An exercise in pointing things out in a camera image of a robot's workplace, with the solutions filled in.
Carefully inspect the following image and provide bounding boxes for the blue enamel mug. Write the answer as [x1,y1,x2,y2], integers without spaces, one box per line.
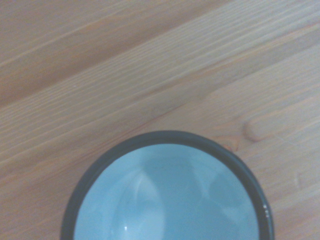
[60,129,276,240]

